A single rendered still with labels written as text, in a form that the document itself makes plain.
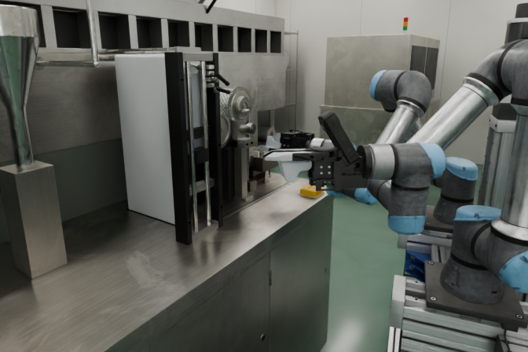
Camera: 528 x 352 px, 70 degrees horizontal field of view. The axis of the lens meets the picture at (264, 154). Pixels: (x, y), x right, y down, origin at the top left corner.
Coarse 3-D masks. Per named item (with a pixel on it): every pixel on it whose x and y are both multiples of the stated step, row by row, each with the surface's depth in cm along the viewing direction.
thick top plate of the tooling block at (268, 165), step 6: (252, 150) 167; (264, 150) 168; (258, 162) 155; (264, 162) 155; (270, 162) 159; (276, 162) 163; (252, 168) 158; (258, 168) 156; (264, 168) 156; (270, 168) 160
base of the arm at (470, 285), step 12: (456, 264) 99; (468, 264) 97; (444, 276) 103; (456, 276) 100; (468, 276) 97; (480, 276) 96; (492, 276) 96; (444, 288) 102; (456, 288) 98; (468, 288) 97; (480, 288) 96; (492, 288) 97; (468, 300) 97; (480, 300) 96; (492, 300) 96
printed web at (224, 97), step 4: (184, 64) 116; (192, 64) 119; (196, 64) 120; (220, 92) 141; (220, 96) 140; (224, 96) 139; (228, 96) 138; (220, 100) 139; (224, 100) 138; (228, 100) 137; (220, 104) 139; (224, 104) 138; (220, 108) 140; (224, 108) 138; (220, 112) 140; (224, 112) 139; (228, 116) 138; (228, 140) 139
